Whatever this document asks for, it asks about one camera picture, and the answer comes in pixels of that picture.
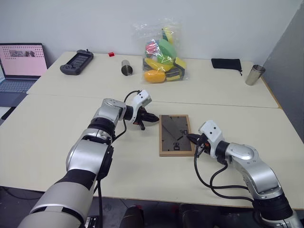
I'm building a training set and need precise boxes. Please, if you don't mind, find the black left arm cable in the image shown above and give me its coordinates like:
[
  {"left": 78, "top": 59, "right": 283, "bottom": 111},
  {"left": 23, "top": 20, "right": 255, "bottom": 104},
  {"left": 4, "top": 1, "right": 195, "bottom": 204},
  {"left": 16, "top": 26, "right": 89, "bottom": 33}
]
[{"left": 94, "top": 89, "right": 143, "bottom": 228}]

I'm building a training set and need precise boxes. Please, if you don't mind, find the dark rounded shape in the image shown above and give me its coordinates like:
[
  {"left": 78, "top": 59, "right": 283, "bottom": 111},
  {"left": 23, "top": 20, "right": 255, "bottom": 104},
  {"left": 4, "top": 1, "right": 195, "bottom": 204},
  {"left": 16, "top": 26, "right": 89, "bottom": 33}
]
[{"left": 120, "top": 205, "right": 144, "bottom": 228}]

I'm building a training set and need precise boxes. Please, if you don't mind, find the orange toy mango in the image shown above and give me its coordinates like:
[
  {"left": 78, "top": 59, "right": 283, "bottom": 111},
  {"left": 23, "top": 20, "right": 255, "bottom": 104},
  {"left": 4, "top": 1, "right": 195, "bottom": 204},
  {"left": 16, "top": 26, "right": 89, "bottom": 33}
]
[{"left": 143, "top": 69, "right": 166, "bottom": 84}]

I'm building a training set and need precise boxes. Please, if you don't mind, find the green toy fruit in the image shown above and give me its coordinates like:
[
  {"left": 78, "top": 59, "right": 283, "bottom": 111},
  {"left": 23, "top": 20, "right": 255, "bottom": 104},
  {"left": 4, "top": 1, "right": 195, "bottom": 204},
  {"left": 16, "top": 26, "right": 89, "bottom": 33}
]
[{"left": 157, "top": 38, "right": 178, "bottom": 59}]

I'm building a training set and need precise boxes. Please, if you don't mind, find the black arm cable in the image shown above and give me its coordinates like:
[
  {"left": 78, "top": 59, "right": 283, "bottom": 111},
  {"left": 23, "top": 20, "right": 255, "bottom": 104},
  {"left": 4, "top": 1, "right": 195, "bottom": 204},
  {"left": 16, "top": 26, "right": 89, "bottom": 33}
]
[
  {"left": 94, "top": 89, "right": 143, "bottom": 228},
  {"left": 193, "top": 141, "right": 256, "bottom": 203}
]

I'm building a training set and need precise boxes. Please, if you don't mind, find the yellow and grey sponge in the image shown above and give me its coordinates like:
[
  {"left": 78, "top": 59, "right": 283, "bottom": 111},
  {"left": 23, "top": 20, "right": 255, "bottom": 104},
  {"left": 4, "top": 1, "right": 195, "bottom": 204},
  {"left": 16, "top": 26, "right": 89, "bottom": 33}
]
[{"left": 165, "top": 68, "right": 185, "bottom": 82}]

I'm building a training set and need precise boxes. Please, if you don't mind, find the yellow toy banana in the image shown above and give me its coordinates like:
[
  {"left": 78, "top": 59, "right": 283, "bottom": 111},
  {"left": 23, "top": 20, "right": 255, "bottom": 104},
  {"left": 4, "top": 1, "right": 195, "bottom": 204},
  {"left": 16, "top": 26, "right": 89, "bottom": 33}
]
[{"left": 144, "top": 57, "right": 176, "bottom": 72}]

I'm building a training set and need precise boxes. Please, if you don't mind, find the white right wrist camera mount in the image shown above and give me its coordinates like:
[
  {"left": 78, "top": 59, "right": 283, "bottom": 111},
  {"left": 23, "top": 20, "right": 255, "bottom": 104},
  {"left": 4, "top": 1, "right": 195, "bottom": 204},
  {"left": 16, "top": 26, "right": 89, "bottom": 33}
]
[{"left": 198, "top": 120, "right": 225, "bottom": 159}]

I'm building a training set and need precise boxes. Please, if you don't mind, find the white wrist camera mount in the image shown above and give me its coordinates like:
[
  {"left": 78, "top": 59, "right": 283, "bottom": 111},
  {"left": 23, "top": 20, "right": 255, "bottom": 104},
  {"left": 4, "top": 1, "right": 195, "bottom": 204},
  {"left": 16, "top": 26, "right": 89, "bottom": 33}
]
[
  {"left": 130, "top": 89, "right": 152, "bottom": 124},
  {"left": 198, "top": 120, "right": 225, "bottom": 159}
]

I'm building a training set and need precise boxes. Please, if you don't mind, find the dented steel cup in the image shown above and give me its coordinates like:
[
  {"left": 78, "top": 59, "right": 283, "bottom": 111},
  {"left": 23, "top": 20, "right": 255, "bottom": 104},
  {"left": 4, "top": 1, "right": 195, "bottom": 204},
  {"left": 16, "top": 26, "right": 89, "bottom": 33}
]
[{"left": 120, "top": 59, "right": 134, "bottom": 76}]

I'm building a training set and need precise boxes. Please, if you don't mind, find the tapered steel cup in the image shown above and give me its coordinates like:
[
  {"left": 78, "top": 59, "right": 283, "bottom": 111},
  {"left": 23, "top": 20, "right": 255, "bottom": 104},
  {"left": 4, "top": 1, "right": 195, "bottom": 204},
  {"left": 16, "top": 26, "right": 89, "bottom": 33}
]
[{"left": 245, "top": 64, "right": 266, "bottom": 86}]

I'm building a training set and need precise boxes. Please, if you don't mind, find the black handheld game console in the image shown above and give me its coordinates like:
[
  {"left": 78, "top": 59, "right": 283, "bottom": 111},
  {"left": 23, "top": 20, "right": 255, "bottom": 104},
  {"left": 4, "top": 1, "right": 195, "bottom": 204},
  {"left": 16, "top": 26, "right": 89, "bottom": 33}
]
[{"left": 59, "top": 49, "right": 94, "bottom": 76}]

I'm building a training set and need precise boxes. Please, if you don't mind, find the open laptop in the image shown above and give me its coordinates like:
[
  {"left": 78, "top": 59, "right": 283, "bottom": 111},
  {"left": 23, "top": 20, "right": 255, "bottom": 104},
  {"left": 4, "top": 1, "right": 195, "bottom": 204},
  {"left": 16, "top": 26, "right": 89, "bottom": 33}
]
[{"left": 0, "top": 42, "right": 48, "bottom": 108}]

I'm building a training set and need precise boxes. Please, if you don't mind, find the grey partition panel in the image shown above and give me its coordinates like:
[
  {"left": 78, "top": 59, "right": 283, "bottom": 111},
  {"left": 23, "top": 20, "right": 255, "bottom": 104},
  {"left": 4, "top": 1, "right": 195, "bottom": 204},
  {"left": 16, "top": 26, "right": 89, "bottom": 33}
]
[{"left": 262, "top": 6, "right": 304, "bottom": 144}]

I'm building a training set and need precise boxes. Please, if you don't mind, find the thin black floor cable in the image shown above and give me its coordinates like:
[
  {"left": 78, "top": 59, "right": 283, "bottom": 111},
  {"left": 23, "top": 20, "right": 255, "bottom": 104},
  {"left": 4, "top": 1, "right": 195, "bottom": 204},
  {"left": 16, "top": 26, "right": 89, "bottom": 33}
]
[{"left": 0, "top": 186, "right": 41, "bottom": 200}]

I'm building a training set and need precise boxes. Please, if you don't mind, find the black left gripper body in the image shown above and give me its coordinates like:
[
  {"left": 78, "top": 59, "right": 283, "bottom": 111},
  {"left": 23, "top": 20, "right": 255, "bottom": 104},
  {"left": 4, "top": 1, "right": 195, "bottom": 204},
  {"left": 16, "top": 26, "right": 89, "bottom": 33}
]
[{"left": 137, "top": 106, "right": 152, "bottom": 124}]

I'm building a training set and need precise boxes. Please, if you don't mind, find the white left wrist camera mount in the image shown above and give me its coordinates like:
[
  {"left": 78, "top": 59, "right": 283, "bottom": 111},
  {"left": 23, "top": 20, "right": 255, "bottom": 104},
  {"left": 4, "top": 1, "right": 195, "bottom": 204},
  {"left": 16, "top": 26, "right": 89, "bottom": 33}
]
[{"left": 130, "top": 89, "right": 152, "bottom": 124}]

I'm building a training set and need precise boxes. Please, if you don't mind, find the wooden framed square clock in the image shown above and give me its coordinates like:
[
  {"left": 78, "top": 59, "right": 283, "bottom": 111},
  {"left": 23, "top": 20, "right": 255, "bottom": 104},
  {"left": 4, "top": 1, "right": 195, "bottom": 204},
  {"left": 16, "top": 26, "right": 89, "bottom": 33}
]
[{"left": 158, "top": 114, "right": 196, "bottom": 157}]

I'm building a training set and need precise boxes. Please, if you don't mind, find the clear plastic bag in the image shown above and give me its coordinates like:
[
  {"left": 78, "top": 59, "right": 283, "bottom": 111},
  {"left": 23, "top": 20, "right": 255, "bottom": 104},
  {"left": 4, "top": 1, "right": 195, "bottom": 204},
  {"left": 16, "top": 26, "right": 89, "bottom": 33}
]
[{"left": 132, "top": 20, "right": 190, "bottom": 85}]

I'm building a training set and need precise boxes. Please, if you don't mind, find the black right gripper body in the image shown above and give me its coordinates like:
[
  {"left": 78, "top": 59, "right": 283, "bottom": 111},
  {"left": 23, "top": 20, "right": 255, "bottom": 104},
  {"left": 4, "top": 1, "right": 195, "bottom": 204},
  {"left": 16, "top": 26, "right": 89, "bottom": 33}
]
[{"left": 194, "top": 133, "right": 210, "bottom": 154}]

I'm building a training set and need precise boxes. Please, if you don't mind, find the black drawstring pouch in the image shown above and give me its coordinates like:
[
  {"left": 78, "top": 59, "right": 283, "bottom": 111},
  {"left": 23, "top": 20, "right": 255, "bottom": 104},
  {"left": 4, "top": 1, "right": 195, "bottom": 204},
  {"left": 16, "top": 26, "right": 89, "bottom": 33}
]
[{"left": 210, "top": 58, "right": 243, "bottom": 76}]

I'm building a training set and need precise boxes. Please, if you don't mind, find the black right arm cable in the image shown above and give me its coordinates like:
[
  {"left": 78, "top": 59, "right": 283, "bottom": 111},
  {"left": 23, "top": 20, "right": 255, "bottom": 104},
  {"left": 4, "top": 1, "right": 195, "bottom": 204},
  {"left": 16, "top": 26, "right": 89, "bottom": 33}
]
[{"left": 193, "top": 141, "right": 256, "bottom": 203}]

